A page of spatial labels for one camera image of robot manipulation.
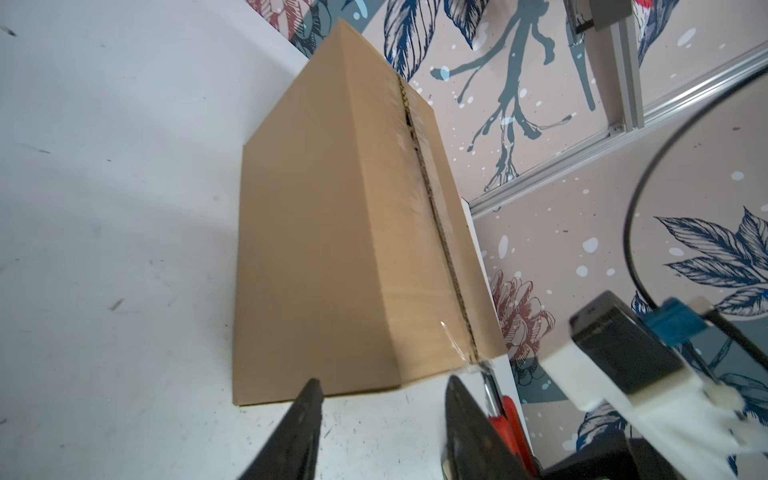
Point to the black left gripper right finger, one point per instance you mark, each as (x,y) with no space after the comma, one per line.
(478,446)

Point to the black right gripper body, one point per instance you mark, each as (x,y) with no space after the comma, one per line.
(613,457)

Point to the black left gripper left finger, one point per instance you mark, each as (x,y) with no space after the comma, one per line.
(291,451)

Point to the red black utility knife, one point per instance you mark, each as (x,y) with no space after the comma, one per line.
(510,420)

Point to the brown cardboard express box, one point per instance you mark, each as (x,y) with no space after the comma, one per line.
(355,265)

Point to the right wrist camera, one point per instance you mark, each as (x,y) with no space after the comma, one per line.
(637,375)

